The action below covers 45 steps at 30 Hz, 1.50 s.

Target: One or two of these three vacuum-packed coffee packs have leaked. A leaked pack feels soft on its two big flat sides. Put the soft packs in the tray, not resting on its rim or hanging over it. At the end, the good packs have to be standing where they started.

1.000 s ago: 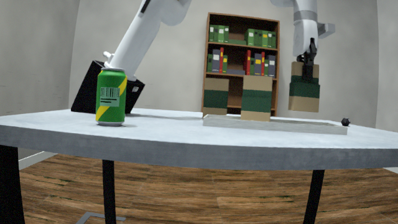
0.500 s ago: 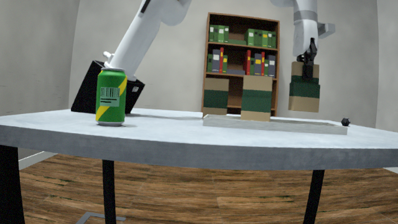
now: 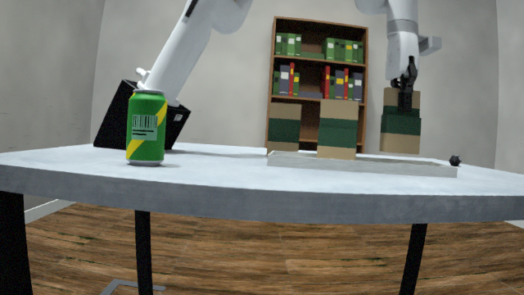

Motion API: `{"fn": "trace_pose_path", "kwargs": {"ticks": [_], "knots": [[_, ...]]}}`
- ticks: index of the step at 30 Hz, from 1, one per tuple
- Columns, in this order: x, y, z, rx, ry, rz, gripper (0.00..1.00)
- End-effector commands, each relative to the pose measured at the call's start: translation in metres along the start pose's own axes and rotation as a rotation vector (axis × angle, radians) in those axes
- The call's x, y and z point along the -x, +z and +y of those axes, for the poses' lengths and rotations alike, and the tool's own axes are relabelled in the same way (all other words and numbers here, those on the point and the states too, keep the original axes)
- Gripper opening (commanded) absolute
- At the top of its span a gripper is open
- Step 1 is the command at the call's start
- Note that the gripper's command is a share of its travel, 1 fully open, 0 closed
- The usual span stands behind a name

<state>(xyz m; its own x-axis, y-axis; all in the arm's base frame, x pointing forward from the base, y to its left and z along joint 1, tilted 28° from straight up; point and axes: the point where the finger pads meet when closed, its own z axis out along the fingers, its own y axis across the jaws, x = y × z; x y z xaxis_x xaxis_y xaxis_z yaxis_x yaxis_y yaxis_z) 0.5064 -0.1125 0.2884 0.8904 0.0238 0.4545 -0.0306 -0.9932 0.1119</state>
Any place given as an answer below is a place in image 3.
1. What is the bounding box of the green drink can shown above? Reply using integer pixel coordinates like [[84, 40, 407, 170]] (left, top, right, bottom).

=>
[[126, 89, 167, 166]]

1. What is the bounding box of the tan and green flat pack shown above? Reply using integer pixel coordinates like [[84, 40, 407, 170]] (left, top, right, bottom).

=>
[[317, 99, 359, 161], [266, 102, 301, 157], [379, 87, 422, 155]]

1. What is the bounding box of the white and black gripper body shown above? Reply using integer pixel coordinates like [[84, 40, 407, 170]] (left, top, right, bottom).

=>
[[386, 31, 419, 80]]

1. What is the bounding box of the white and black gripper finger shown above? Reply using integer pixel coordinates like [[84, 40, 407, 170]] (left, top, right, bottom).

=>
[[391, 78, 400, 89], [398, 56, 417, 112]]

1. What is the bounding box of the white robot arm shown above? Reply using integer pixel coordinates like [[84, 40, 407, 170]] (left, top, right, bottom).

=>
[[136, 0, 442, 107]]

